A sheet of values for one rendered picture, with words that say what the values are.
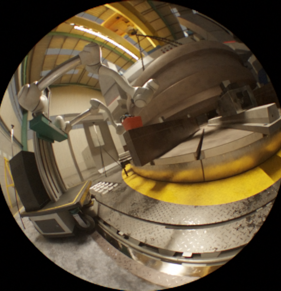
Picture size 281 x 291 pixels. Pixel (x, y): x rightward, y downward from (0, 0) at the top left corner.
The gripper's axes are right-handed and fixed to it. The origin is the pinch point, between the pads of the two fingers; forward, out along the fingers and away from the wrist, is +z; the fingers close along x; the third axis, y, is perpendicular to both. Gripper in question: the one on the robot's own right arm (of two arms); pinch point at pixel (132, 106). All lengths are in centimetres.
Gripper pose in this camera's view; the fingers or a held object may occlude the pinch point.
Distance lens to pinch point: 95.4
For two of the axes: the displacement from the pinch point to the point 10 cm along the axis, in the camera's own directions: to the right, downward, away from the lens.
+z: -5.3, 1.9, 8.2
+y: -3.6, -9.3, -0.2
